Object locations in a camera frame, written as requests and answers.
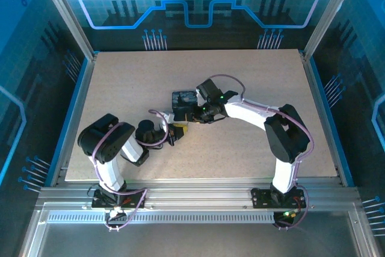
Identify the starry night print tin box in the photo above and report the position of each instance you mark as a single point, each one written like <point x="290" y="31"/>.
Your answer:
<point x="183" y="100"/>

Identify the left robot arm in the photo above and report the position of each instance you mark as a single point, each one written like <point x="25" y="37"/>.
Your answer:
<point x="102" y="139"/>

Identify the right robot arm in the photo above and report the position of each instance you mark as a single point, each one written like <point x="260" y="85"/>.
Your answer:
<point x="285" y="136"/>

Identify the black controller with green light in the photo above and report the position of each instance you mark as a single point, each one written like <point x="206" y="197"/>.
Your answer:
<point x="285" y="216"/>

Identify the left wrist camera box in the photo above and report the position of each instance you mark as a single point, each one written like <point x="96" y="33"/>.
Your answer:
<point x="168" y="117"/>

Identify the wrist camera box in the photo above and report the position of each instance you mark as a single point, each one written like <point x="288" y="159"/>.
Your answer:
<point x="199" y="93"/>
<point x="168" y="117"/>

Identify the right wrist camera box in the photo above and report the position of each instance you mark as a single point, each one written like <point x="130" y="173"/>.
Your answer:
<point x="199" y="93"/>

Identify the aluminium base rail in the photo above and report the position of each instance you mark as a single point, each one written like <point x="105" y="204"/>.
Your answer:
<point x="195" y="192"/>

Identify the aluminium side rail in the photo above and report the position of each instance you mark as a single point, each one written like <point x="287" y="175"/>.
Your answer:
<point x="320" y="103"/>
<point x="75" y="103"/>

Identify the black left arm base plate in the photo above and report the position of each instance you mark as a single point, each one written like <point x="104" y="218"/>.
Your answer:
<point x="97" y="203"/>

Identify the metal lower tray frame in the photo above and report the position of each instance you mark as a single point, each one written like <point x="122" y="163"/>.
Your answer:
<point x="192" y="239"/>

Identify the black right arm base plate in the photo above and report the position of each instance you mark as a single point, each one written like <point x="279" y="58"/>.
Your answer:
<point x="260" y="198"/>

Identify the aluminium frame post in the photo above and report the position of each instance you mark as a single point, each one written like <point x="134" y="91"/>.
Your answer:
<point x="66" y="13"/>
<point x="330" y="13"/>

